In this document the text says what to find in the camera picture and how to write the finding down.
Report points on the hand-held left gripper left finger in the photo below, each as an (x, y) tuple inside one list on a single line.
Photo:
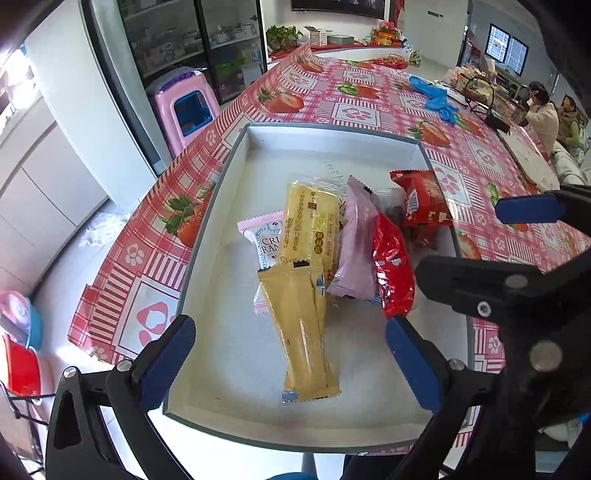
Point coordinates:
[(168, 360)]

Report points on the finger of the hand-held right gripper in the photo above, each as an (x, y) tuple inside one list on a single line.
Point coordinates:
[(461, 277), (531, 207)]

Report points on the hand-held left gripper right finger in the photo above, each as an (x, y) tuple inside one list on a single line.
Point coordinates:
[(415, 369)]

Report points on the grey cardboard box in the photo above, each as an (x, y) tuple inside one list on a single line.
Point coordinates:
[(231, 369)]

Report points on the red clear snack packet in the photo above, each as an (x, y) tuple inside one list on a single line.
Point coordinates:
[(392, 267)]

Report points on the long red snack packet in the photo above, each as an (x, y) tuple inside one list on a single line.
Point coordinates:
[(425, 198)]

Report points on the dark clear snack packet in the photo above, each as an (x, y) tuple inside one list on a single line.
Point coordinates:
[(392, 207)]

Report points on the mauve snack packet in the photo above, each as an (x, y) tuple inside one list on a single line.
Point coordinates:
[(355, 249)]

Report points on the gold snack packet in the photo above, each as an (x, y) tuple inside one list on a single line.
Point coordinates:
[(304, 341)]

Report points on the pink white snack packet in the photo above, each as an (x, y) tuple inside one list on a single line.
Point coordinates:
[(263, 240)]

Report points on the light yellow snack packet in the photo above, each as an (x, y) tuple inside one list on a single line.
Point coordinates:
[(309, 221)]

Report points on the white foam board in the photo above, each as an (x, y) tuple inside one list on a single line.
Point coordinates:
[(531, 159)]

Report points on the grey-green sofa with clothes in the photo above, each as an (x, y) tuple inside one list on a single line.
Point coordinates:
[(572, 166)]

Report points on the black power adapter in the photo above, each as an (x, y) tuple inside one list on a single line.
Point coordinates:
[(498, 123)]

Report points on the blue plastic basin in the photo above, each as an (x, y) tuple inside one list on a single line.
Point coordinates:
[(34, 327)]

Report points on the blue gloves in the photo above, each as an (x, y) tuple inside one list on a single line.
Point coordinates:
[(436, 99)]

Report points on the white rag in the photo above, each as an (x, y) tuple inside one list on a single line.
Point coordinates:
[(106, 228)]

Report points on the red plastic basin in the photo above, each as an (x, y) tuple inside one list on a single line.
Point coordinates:
[(18, 369)]

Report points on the dark framed window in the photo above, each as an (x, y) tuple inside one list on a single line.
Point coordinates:
[(505, 48)]

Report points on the white standing air conditioner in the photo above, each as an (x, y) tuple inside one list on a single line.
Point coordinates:
[(436, 32)]

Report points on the strawberry print tablecloth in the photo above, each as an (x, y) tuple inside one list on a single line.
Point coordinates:
[(351, 87)]

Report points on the orange gift box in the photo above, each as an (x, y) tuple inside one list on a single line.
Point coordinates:
[(385, 38)]

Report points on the pink flower bunch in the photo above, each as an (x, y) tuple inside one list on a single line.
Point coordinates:
[(390, 26)]

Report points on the pink plastic stool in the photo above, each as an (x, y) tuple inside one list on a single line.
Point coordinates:
[(161, 106)]

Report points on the green potted plant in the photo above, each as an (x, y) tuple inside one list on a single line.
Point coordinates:
[(284, 37)]

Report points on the glass door cabinet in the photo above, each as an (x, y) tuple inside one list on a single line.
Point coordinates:
[(175, 41)]

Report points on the wall screen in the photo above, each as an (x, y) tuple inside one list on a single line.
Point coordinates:
[(337, 8)]

